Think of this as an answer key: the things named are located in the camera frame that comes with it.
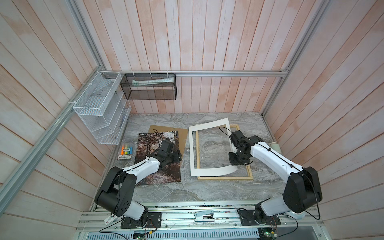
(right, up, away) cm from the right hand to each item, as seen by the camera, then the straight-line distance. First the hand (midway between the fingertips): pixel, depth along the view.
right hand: (233, 162), depth 85 cm
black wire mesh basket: (-54, +50, +19) cm, 76 cm away
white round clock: (+27, -24, -12) cm, 38 cm away
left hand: (-33, +1, +6) cm, 34 cm away
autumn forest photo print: (-56, +9, +19) cm, 59 cm away
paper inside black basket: (-58, +48, +4) cm, 75 cm away
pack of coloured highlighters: (-68, +4, +13) cm, 70 cm away
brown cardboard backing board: (-31, +15, +22) cm, 41 cm away
